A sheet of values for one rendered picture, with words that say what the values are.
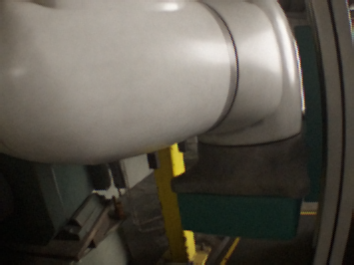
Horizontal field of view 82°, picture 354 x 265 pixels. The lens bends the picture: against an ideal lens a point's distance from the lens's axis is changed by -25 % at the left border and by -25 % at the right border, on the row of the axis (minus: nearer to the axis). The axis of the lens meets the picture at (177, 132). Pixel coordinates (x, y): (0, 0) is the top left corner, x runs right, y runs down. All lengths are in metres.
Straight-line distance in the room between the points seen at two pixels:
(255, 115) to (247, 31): 0.09
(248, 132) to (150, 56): 0.16
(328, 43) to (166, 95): 0.30
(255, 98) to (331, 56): 0.20
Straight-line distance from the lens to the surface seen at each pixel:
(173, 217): 1.15
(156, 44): 0.18
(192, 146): 3.03
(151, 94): 0.17
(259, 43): 0.26
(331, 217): 0.49
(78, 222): 1.00
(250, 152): 0.29
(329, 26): 0.42
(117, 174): 0.56
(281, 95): 0.29
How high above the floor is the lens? 0.85
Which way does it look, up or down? 10 degrees down
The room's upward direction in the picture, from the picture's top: 8 degrees counter-clockwise
